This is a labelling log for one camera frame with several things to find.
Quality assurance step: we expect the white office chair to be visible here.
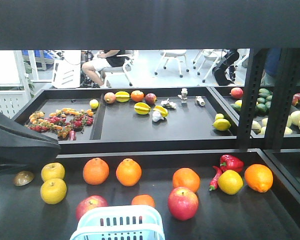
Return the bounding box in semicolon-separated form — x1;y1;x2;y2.
154;49;190;78

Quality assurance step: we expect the yellow lemon front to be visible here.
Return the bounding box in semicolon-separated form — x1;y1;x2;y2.
213;118;231;132

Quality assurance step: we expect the orange near tray edge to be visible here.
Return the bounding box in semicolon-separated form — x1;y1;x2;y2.
244;164;274;193

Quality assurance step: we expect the yellow pear lower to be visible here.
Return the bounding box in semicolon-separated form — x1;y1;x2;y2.
40;178;67;205

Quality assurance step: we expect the yellow orange citrus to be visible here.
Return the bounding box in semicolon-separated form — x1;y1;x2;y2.
217;169;244;195

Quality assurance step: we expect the pink red apple middle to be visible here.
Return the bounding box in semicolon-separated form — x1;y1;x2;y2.
167;187;199;221

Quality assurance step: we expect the green potted plant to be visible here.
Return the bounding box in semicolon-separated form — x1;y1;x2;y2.
23;61;35;98

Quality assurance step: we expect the pink red apple left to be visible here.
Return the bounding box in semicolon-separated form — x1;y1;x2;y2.
75;195;108;221

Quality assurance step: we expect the white garlic bulb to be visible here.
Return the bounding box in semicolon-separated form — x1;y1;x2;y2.
152;110;165;123

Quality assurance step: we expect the red chili pepper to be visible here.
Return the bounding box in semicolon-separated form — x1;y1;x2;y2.
209;165;223;191

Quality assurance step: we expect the knobbed orange right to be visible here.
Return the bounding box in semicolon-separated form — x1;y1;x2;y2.
115;158;142;187

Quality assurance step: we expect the yellow star fruit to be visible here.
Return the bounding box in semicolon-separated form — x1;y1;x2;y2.
134;102;152;115

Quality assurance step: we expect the red bell pepper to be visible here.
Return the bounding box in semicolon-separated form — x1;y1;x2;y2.
219;154;244;173

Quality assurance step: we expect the pink red apple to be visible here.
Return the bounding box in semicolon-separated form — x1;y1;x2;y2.
75;195;108;221
167;187;199;221

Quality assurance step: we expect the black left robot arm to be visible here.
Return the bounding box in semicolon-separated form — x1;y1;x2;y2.
0;90;61;172

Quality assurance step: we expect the orange beside middle apple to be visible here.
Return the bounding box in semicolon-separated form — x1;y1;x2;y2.
172;167;201;193

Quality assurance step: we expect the knobbed orange left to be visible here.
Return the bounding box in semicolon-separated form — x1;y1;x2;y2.
82;157;110;185

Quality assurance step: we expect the pile of small tomatoes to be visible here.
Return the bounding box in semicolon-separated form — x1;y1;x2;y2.
25;107;95;141

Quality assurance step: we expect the knobbed orange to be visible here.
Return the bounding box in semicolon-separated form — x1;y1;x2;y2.
115;158;142;187
82;157;110;185

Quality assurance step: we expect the yellow pear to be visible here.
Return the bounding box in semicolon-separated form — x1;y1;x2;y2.
40;178;67;205
41;162;66;182

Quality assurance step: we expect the light blue plastic basket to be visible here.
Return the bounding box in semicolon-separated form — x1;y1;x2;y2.
70;205;165;240

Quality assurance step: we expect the small orange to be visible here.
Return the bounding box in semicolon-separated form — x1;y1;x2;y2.
131;194;156;208

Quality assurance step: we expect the brown mushroom cap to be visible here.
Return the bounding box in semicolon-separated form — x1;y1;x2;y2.
13;170;35;187

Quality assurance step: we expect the yellow pear upper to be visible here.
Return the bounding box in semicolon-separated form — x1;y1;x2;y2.
41;162;66;182

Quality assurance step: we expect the seated person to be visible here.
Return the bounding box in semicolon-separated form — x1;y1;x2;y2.
81;49;126;88

